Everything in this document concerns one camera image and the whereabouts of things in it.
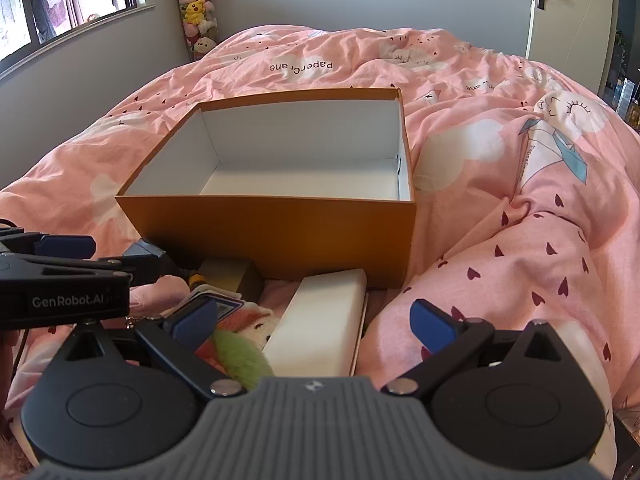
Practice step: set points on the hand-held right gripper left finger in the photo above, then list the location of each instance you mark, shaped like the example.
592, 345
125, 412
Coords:
192, 320

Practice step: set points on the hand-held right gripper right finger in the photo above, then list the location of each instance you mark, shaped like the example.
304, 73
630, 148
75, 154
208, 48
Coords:
432, 325

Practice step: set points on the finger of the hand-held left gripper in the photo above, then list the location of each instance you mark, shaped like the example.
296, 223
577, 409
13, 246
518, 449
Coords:
65, 246
145, 260

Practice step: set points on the gold box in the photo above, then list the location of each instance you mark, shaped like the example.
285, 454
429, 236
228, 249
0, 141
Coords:
225, 272

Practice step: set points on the green fluffy toy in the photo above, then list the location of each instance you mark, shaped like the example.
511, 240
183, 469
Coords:
242, 360

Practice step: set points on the orange cardboard box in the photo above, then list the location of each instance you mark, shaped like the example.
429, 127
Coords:
275, 240

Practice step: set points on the long white box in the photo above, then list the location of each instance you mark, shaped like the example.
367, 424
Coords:
315, 330

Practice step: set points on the pink printed blanket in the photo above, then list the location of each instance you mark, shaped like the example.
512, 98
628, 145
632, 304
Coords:
500, 210

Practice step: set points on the clear tube of plush toys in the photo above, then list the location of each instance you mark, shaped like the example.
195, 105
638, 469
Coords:
197, 10

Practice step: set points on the dark shelf with items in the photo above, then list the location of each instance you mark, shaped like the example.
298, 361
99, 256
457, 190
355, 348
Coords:
627, 90

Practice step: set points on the grey door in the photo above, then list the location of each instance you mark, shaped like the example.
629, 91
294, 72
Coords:
575, 35

